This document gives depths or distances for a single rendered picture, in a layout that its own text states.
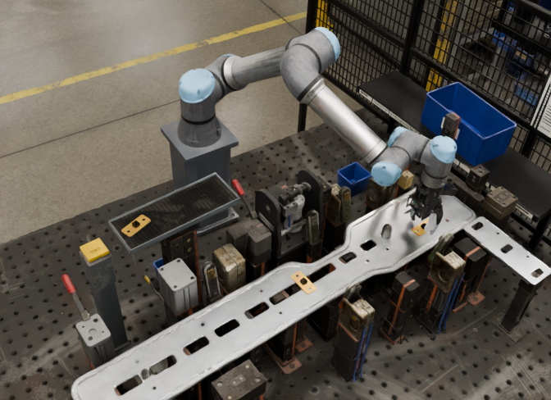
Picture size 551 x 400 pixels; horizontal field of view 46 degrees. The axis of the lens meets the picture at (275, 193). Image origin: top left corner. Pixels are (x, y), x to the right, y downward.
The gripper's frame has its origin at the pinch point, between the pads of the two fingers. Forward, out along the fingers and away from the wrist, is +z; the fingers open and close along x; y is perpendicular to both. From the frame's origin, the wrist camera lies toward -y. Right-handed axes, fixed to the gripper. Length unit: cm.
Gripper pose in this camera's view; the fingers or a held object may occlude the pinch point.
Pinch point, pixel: (423, 222)
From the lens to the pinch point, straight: 215.6
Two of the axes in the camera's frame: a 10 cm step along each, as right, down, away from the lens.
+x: 6.0, 5.9, -5.4
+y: -8.0, 3.9, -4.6
